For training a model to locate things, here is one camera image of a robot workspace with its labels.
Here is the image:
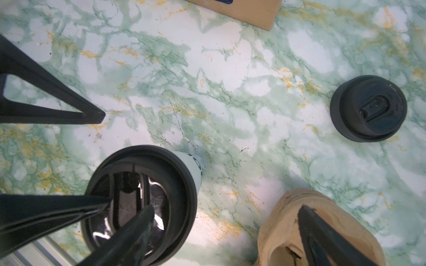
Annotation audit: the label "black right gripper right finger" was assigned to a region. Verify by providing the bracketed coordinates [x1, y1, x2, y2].
[298, 205, 376, 266]

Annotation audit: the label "black plastic cup lids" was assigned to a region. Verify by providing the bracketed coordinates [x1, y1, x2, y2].
[330, 75, 408, 143]

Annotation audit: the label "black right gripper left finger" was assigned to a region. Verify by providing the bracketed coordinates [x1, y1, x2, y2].
[80, 206, 154, 266]

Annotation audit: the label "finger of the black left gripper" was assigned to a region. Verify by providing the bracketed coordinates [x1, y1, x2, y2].
[1, 195, 110, 258]
[1, 36, 105, 125]

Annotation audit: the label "white paper coffee cup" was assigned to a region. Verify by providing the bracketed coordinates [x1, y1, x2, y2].
[81, 145, 203, 266]

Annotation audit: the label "brown pulp cup carrier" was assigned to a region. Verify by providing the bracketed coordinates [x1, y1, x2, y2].
[255, 188, 386, 266]

